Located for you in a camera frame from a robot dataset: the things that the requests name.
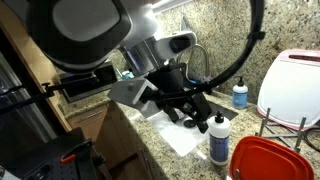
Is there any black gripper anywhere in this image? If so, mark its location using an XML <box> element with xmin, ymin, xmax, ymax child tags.
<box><xmin>146</xmin><ymin>63</ymin><xmax>214</xmax><ymax>135</ymax></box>

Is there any white bottle purple label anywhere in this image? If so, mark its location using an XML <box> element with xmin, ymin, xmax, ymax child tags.
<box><xmin>208</xmin><ymin>110</ymin><xmax>232</xmax><ymax>167</ymax></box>

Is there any stainless steel sink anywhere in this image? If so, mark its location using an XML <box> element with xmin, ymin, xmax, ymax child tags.
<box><xmin>134</xmin><ymin>99</ymin><xmax>240</xmax><ymax>158</ymax></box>

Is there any white bottle blue label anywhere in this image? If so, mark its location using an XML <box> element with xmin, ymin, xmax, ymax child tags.
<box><xmin>232</xmin><ymin>75</ymin><xmax>249</xmax><ymax>110</ymax></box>

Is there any white sticker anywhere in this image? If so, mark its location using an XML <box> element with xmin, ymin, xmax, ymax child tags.
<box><xmin>196</xmin><ymin>150</ymin><xmax>208</xmax><ymax>160</ymax></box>

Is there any chrome gooseneck faucet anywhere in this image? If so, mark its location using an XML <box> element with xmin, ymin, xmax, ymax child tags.
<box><xmin>176</xmin><ymin>43</ymin><xmax>211</xmax><ymax>84</ymax></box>

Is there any wooden base cabinet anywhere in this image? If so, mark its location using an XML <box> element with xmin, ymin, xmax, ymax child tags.
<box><xmin>66</xmin><ymin>101</ymin><xmax>151</xmax><ymax>180</ymax></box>

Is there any orange plastic container lid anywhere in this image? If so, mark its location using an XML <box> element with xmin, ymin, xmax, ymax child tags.
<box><xmin>229</xmin><ymin>135</ymin><xmax>315</xmax><ymax>180</ymax></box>

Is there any black toaster oven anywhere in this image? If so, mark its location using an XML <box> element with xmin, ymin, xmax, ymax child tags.
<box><xmin>56</xmin><ymin>61</ymin><xmax>118</xmax><ymax>103</ymax></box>

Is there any long under-cabinet light strip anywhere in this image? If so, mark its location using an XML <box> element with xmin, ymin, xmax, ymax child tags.
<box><xmin>151</xmin><ymin>0</ymin><xmax>194</xmax><ymax>14</ymax></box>

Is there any white pink cutting board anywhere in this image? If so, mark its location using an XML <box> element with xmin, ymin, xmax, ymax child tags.
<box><xmin>257</xmin><ymin>49</ymin><xmax>320</xmax><ymax>132</ymax></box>

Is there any metal dish rack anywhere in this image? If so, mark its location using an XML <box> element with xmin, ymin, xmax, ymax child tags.
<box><xmin>255</xmin><ymin>107</ymin><xmax>309</xmax><ymax>155</ymax></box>

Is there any black equipment cart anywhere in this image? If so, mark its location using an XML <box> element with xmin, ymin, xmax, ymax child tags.
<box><xmin>0</xmin><ymin>128</ymin><xmax>111</xmax><ymax>180</ymax></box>

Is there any stainless steel refrigerator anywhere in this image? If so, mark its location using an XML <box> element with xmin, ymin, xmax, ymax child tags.
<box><xmin>0</xmin><ymin>49</ymin><xmax>58</xmax><ymax>168</ymax></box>

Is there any grey wrist camera block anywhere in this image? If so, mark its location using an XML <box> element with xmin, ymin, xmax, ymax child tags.
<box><xmin>108</xmin><ymin>78</ymin><xmax>158</xmax><ymax>108</ymax></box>

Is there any orange clamp handle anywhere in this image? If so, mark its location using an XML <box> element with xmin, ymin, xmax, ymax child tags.
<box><xmin>59</xmin><ymin>153</ymin><xmax>77</xmax><ymax>164</ymax></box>

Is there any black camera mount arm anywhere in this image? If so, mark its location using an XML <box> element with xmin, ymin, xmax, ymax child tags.
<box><xmin>0</xmin><ymin>74</ymin><xmax>101</xmax><ymax>114</ymax></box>

